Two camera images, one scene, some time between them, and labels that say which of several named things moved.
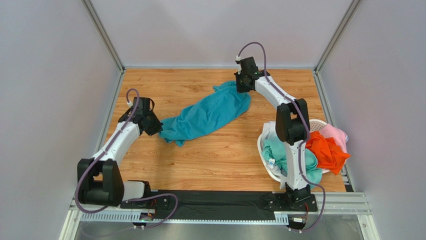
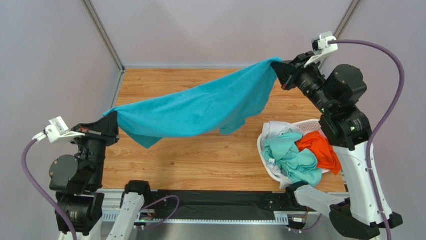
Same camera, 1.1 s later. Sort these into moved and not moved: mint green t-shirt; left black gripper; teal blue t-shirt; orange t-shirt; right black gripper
Moved: left black gripper; teal blue t-shirt; right black gripper
Not moved: orange t-shirt; mint green t-shirt
